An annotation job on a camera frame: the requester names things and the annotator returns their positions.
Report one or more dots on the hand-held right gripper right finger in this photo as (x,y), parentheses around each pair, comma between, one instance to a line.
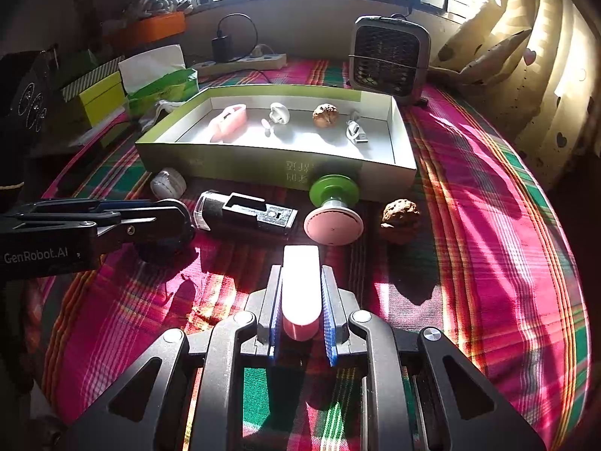
(331,310)

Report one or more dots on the black oval plastic gadget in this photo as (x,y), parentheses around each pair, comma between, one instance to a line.
(173,232)

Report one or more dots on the white power plug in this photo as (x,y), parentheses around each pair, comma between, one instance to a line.
(262,51)

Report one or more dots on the dark green cardboard box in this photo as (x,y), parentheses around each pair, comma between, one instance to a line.
(77,63)

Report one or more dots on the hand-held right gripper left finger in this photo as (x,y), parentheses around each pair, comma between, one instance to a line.
(274,300)

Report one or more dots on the green and pink suction knob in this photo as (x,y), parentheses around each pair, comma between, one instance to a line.
(333,225)

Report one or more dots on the black charger adapter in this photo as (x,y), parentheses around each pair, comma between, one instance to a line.
(222,48)

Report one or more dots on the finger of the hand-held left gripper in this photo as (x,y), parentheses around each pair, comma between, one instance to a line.
(126,230)
(94,205)

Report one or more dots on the pink green plaid blanket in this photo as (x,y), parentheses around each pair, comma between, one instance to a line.
(469,244)

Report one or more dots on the green tissue pack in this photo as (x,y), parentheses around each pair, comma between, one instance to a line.
(164,84)

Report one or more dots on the grey portable space heater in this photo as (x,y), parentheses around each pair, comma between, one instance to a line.
(387,56)

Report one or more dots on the orange box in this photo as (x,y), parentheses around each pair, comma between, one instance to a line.
(150,28)

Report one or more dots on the dusty pink plastic clip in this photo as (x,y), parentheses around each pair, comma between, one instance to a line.
(230,122)

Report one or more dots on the grey round knob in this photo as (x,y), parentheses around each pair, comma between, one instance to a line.
(280,112)

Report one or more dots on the cream heart print curtain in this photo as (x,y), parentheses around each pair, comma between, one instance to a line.
(540,80)

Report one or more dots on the black bike light clear lens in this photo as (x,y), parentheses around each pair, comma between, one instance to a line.
(244,211)

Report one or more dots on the striped cardboard box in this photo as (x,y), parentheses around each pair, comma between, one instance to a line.
(94,75)

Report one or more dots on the cream dotted pillow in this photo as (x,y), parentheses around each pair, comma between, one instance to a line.
(474,56)

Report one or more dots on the light pink plastic clip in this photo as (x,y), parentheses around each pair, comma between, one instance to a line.
(300,291)

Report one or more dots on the yellow-green cardboard box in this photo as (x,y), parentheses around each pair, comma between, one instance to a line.
(101,98)

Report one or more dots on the brown walnut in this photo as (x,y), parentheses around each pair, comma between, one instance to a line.
(326,116)
(400,220)

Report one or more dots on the white power strip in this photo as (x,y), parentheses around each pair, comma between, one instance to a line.
(263,62)

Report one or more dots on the green and white cardboard box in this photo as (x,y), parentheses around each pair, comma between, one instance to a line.
(300,138)

